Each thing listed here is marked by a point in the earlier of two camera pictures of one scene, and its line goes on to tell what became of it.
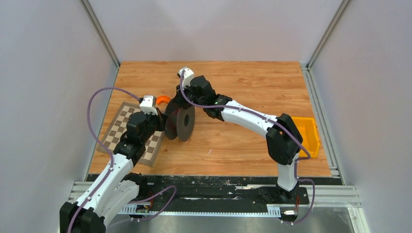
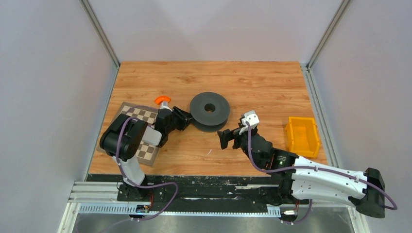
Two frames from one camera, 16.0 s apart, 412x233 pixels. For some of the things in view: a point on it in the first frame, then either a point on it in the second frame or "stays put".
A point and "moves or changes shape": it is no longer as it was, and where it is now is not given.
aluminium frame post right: x=345 y=4 stays put
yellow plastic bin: x=310 y=135 stays put
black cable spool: x=181 y=123 moves or changes shape
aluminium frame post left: x=90 y=12 stays put
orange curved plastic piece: x=163 y=98 stays put
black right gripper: x=180 y=99 to x=228 y=135
